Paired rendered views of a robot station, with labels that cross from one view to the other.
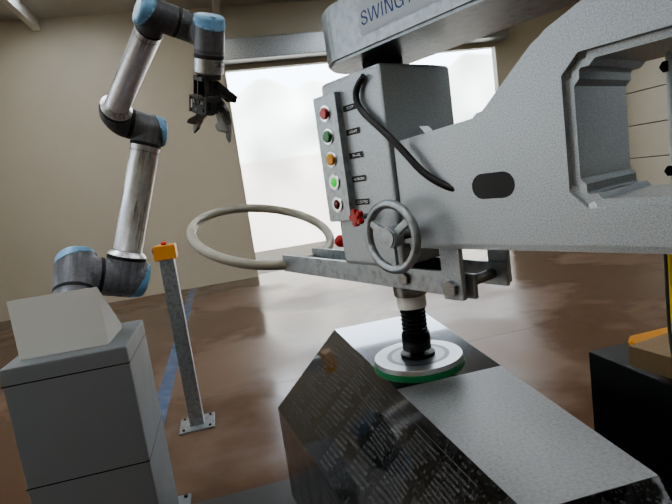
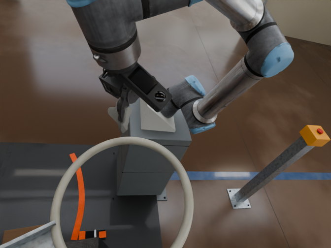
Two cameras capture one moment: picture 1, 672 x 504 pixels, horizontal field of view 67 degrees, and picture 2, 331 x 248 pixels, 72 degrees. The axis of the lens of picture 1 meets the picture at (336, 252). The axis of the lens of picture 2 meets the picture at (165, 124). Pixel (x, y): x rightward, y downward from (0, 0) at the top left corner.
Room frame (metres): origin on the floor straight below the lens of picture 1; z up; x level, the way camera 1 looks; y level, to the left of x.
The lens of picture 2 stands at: (1.69, -0.08, 1.94)
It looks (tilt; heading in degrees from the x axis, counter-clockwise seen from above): 47 degrees down; 78
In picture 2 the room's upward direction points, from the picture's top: 22 degrees clockwise
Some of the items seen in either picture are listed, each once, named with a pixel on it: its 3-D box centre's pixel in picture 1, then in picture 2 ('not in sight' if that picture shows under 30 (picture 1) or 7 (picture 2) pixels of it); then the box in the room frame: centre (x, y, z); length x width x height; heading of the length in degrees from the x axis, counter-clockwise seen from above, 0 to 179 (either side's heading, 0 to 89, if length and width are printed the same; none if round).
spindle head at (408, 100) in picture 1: (421, 170); not in sight; (1.13, -0.21, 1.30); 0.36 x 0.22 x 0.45; 37
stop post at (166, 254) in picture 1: (181, 336); (270, 171); (2.88, 0.95, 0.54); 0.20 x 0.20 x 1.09; 12
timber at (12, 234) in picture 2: not in sight; (30, 238); (1.19, 0.32, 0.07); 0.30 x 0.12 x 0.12; 19
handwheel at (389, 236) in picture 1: (403, 234); not in sight; (1.03, -0.14, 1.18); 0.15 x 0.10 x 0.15; 37
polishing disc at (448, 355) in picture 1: (418, 356); not in sight; (1.19, -0.16, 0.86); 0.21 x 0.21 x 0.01
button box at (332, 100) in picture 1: (336, 159); not in sight; (1.18, -0.03, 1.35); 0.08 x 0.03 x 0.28; 37
